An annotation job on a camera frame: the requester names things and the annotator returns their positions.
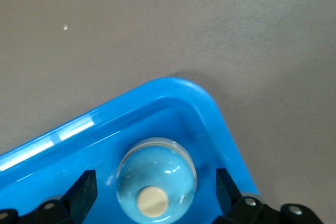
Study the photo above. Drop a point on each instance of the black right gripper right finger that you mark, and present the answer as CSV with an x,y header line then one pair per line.
x,y
228,197

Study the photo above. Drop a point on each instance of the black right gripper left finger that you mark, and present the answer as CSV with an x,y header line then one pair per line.
x,y
78,200

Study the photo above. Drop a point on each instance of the light blue desk bell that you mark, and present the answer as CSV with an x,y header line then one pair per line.
x,y
157,171

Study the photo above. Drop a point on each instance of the blue plastic tray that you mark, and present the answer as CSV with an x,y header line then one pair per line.
x,y
157,108

